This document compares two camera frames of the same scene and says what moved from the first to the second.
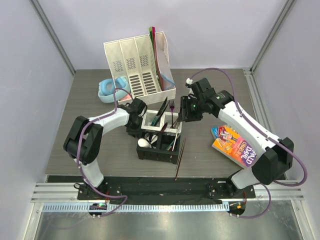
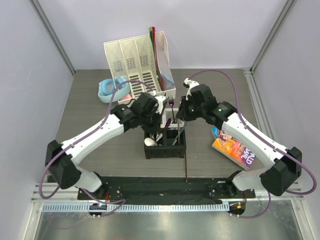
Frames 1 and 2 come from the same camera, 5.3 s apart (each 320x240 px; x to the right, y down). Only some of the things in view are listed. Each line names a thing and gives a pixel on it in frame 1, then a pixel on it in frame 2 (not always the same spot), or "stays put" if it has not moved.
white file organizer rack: (144, 60) stays put
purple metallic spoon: (163, 128) → (167, 123)
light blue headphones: (106, 87) stays put
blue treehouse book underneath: (214, 131) stays put
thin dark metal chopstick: (175, 138) → (178, 130)
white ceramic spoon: (144, 143) → (149, 142)
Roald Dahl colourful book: (233, 146) stays put
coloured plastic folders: (166, 83) stays put
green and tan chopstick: (170, 146) → (175, 141)
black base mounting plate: (165, 188) stays put
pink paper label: (127, 97) stays put
